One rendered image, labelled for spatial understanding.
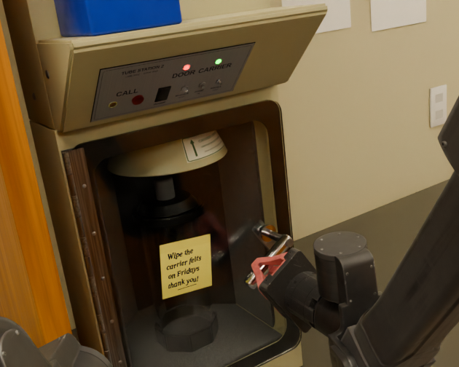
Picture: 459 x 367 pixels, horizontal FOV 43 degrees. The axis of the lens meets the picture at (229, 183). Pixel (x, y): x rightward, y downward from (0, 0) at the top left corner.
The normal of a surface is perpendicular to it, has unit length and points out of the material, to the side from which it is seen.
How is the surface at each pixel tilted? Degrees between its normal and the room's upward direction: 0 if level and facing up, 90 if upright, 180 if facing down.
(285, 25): 135
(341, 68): 90
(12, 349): 67
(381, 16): 90
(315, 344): 0
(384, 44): 90
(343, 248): 3
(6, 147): 90
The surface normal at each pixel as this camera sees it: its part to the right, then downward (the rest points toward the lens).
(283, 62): 0.47, 0.81
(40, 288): 0.55, 0.20
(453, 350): -0.11, -0.94
